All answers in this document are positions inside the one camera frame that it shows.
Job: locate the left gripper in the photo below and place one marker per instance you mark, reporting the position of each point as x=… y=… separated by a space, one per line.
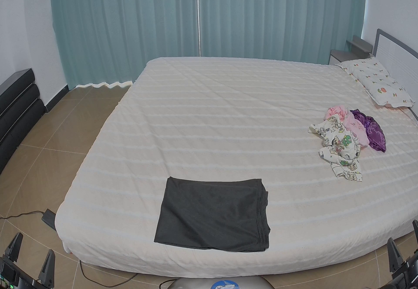
x=29 y=279

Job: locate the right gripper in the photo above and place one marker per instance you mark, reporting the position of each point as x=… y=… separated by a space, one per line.
x=410 y=273

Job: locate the black trousers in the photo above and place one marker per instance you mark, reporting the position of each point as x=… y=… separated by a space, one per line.
x=212 y=215

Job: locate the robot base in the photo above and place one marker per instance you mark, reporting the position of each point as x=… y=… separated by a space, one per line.
x=218 y=284

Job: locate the bed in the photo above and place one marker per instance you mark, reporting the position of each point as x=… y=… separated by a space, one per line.
x=228 y=117

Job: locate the black power adapter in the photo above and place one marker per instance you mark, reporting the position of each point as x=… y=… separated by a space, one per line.
x=49 y=218

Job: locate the white printed pyjama top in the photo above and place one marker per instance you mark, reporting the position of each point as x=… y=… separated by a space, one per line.
x=339 y=150

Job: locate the purple garment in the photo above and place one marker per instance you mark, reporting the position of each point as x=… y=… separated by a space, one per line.
x=374 y=130

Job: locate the pink garment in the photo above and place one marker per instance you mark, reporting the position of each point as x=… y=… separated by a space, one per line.
x=354 y=126

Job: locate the dark grey chest of drawers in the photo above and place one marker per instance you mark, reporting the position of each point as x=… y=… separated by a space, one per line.
x=16 y=108

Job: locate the white printed pillow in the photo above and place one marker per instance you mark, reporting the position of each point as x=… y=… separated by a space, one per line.
x=375 y=80

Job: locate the grey bedside table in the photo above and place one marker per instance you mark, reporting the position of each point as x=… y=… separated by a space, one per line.
x=349 y=50

